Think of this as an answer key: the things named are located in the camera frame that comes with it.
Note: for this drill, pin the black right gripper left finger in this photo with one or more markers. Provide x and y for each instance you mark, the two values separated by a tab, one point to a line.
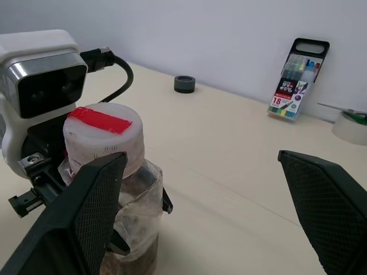
71	217

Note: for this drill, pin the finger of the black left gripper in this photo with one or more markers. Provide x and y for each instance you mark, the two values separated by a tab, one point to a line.
167	202
120	243

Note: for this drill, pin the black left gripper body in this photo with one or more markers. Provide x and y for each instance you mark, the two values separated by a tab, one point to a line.
43	180

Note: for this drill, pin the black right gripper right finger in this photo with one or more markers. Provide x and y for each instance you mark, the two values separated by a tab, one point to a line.
332	206

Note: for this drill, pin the clear bottle with white cap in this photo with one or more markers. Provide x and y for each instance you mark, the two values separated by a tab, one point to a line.
97	140

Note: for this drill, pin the white tape roll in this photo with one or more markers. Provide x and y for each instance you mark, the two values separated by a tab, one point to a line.
348	130

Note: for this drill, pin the marker pen set box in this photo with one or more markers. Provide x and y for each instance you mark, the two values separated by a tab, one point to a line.
289	94

